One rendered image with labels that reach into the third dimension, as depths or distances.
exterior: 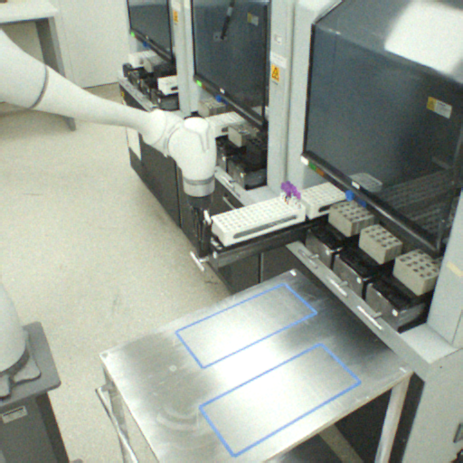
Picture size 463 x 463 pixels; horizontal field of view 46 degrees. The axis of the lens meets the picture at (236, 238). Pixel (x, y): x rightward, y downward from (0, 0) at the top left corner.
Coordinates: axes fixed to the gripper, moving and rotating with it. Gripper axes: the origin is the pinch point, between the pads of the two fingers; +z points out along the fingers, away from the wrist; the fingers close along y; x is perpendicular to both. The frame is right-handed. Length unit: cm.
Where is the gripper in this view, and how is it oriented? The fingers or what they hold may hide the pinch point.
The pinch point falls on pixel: (202, 247)
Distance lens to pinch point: 169.4
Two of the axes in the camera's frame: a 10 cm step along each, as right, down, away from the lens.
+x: -8.8, 2.8, -3.8
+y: -4.7, -5.1, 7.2
